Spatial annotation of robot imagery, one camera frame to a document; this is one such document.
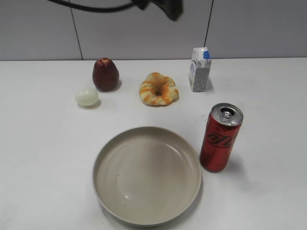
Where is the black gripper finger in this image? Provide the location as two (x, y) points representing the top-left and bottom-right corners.
(131, 0), (184, 22)

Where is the red cola can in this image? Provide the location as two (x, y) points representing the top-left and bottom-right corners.
(200, 103), (244, 173)

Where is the beige round plate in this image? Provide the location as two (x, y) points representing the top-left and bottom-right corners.
(92, 126), (202, 227)

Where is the small white milk carton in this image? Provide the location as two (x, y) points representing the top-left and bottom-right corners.
(189, 47), (212, 92)

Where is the round orange glazed bread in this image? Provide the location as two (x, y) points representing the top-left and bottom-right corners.
(139, 72), (179, 106)

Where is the dark red wax apple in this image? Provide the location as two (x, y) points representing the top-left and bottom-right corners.
(92, 57), (119, 92)

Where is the white egg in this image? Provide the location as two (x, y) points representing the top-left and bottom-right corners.
(75, 88), (99, 106)

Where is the black cable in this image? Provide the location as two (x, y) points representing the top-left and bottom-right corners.
(47, 0), (135, 12)

